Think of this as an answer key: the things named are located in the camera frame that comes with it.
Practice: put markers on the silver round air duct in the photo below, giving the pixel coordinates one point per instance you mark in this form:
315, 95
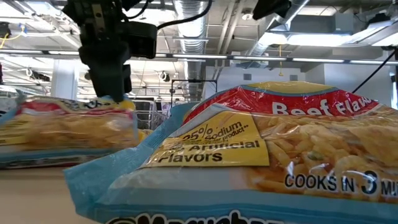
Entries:
191, 25

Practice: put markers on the black ceiling spotlight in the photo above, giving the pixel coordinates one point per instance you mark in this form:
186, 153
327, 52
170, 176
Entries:
166, 77

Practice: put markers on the white building column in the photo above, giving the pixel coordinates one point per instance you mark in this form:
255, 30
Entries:
63, 81

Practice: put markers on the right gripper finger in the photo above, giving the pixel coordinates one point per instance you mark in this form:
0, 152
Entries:
270, 7

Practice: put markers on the silver slanted air duct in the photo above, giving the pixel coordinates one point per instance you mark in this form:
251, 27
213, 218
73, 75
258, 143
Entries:
280, 25

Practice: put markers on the blue Maruchan beef ramen pack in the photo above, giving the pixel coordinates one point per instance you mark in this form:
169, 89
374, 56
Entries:
217, 174
77, 130

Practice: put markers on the black ceiling device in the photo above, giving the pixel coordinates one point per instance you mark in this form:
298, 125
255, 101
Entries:
3, 29

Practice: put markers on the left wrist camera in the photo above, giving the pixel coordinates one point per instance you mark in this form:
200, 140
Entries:
141, 40

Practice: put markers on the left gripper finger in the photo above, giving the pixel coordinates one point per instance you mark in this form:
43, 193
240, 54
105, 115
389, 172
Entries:
127, 79
105, 71

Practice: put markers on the clear plastic bin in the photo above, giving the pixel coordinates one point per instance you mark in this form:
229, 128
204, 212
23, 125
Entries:
149, 115

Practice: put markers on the grey wall vent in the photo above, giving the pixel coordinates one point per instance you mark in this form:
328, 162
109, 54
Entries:
247, 76
293, 78

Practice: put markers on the long ceiling light strip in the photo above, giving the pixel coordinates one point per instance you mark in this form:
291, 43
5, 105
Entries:
202, 56

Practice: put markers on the white round ceiling sensor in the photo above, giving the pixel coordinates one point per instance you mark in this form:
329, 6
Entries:
247, 15

